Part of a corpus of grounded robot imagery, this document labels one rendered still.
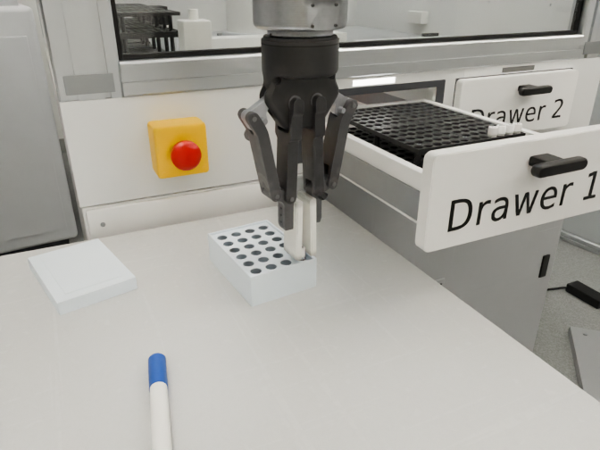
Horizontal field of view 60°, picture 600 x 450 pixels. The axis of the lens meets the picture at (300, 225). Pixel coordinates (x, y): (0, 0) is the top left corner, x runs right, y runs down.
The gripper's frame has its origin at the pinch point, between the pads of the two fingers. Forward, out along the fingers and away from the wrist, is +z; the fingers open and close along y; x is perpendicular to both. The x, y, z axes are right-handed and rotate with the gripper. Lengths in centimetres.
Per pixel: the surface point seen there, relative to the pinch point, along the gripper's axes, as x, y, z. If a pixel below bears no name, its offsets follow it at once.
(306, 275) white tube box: -1.5, 0.0, 5.8
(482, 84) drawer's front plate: 19, 49, -8
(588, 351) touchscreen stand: 21, 117, 80
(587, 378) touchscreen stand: 14, 106, 81
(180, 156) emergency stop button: 18.5, -7.1, -4.0
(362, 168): 5.7, 12.9, -2.7
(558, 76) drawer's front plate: 17, 67, -8
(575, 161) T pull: -14.6, 25.4, -7.4
